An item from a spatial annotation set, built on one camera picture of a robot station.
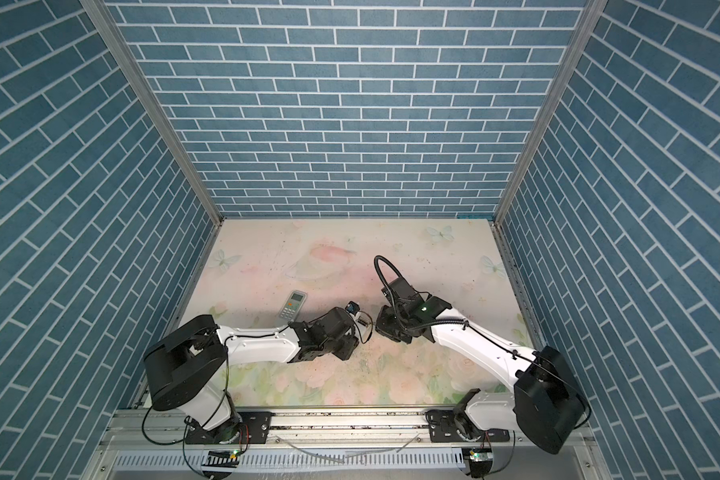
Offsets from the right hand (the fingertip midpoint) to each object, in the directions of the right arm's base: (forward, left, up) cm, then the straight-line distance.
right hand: (372, 325), depth 81 cm
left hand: (-1, +6, -10) cm, 11 cm away
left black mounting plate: (-25, +28, -8) cm, 39 cm away
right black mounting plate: (-21, -20, -10) cm, 31 cm away
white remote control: (+8, +26, -7) cm, 28 cm away
